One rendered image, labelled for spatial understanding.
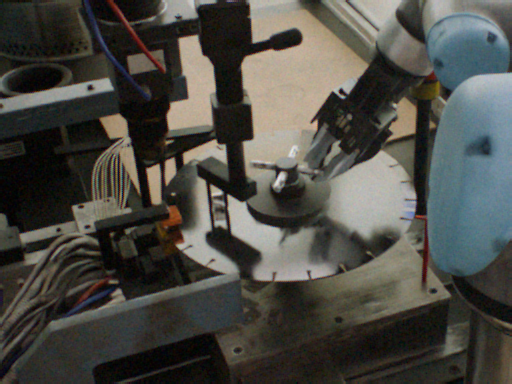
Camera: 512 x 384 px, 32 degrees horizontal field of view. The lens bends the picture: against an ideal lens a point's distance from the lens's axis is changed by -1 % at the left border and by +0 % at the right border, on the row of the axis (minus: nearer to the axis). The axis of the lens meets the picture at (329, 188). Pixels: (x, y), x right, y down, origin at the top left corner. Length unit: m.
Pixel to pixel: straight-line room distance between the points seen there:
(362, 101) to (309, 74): 0.86
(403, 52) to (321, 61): 0.93
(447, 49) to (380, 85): 0.18
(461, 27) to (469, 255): 0.40
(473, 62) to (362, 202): 0.35
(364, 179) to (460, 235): 0.71
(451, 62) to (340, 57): 1.08
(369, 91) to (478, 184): 0.54
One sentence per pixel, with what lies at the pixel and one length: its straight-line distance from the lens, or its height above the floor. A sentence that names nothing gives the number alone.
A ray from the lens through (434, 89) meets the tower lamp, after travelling 1.33.
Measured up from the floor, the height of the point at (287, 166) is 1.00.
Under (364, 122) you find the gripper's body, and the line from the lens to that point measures 1.02.
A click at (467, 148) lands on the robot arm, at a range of 0.48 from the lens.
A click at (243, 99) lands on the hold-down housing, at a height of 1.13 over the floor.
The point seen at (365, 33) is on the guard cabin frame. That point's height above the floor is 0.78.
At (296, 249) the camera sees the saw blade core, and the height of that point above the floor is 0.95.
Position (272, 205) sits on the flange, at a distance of 1.13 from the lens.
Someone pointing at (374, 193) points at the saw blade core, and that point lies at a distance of 1.16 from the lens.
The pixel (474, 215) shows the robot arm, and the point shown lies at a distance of 0.48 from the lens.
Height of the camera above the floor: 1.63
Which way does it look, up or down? 35 degrees down
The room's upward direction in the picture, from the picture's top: 1 degrees counter-clockwise
